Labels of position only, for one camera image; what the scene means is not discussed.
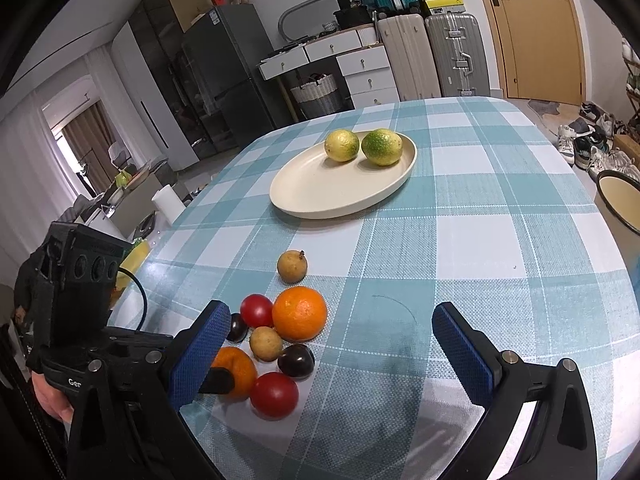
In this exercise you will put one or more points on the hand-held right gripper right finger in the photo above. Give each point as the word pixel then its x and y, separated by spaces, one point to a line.
pixel 465 355

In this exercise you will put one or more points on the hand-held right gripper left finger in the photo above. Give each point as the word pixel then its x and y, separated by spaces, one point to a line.
pixel 200 355

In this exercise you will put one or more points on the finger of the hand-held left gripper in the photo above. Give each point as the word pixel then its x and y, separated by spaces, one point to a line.
pixel 220 381

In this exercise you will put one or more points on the small orange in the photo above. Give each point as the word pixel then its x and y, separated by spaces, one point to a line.
pixel 242 366

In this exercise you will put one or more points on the dark plum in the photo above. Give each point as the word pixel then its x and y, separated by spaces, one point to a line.
pixel 296 361
pixel 237 328

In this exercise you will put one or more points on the red tomato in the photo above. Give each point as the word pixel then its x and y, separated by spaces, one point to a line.
pixel 256 310
pixel 274 395

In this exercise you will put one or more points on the round brown longan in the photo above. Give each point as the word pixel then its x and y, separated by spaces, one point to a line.
pixel 266 343

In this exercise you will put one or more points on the large orange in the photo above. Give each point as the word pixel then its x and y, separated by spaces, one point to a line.
pixel 299 312

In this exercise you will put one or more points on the brown longan with stem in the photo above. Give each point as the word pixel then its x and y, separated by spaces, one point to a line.
pixel 292 267

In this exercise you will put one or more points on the cream oval plate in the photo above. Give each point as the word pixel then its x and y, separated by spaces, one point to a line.
pixel 320 190

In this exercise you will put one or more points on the person's left forearm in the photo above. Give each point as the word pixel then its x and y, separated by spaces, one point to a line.
pixel 27 440

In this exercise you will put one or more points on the person's left hand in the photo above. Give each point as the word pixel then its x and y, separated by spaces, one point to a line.
pixel 52 400

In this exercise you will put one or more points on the yellow packet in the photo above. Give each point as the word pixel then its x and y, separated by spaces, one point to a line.
pixel 135 257

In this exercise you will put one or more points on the blue checked tablecloth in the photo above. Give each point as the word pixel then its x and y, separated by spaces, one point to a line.
pixel 450 240

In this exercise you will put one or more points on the paper towel roll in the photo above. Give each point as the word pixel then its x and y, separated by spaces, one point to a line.
pixel 168 204

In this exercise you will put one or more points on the brown curtain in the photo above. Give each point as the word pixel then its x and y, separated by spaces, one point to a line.
pixel 90 145

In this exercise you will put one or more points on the white tall cabinet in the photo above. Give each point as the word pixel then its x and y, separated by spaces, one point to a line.
pixel 135 90

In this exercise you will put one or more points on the cream bin with black rim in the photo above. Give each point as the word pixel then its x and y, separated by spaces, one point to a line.
pixel 617 210

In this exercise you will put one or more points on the green lemon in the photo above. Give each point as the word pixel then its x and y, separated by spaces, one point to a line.
pixel 381 147

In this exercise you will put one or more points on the dark glass cabinet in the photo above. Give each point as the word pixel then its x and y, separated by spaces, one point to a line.
pixel 160 60

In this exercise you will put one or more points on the pile of shoes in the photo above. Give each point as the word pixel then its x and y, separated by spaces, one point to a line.
pixel 590 147

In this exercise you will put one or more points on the yellow lemon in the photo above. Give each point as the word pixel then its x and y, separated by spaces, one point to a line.
pixel 342 146

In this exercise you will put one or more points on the grey door mat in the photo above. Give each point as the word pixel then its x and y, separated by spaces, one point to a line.
pixel 545 107

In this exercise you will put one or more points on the grey refrigerator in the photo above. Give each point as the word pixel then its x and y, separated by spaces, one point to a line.
pixel 225 70

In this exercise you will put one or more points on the wicker basket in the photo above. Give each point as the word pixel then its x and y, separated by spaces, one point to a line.
pixel 315 96

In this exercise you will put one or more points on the silver suitcase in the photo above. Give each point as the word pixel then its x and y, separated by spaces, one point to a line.
pixel 457 55

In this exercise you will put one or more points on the beige suitcase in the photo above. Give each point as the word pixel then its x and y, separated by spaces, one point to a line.
pixel 407 57

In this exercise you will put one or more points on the white dresser with drawers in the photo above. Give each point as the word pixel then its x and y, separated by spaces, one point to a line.
pixel 365 67

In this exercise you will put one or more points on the wooden shoe rack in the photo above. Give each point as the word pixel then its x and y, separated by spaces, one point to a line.
pixel 631 80

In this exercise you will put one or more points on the wooden door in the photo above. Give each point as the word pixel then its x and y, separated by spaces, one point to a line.
pixel 530 35

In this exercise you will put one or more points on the black yellow shoe box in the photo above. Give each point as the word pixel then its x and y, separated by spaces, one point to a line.
pixel 445 7

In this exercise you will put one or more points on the oval mirror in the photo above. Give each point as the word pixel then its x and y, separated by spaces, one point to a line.
pixel 305 17

